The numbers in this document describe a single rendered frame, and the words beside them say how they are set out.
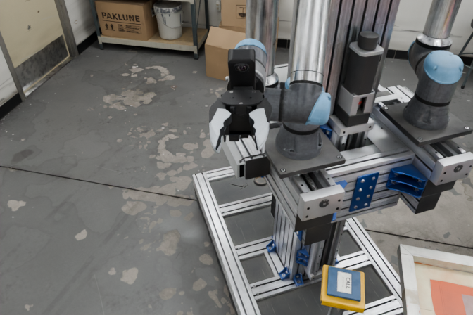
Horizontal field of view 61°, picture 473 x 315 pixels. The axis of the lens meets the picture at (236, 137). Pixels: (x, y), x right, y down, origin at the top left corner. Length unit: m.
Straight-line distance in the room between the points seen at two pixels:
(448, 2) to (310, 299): 1.47
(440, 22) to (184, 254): 1.87
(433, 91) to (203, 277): 1.64
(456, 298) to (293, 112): 0.83
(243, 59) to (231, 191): 2.00
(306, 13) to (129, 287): 1.95
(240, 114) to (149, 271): 1.94
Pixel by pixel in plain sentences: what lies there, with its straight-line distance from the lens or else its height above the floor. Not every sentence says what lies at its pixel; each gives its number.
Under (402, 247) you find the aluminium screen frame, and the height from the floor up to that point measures 0.99.
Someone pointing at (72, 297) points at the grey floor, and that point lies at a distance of 2.57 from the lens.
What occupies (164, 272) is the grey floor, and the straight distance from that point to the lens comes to 2.52.
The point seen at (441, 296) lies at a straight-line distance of 1.44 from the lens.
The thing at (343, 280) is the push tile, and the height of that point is 0.97.
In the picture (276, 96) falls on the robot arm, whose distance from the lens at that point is 0.88.
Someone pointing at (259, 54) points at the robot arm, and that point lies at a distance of 0.84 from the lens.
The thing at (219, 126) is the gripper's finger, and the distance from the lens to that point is 0.63.
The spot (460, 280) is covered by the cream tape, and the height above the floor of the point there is 0.96.
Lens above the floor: 2.07
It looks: 38 degrees down
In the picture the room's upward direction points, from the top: straight up
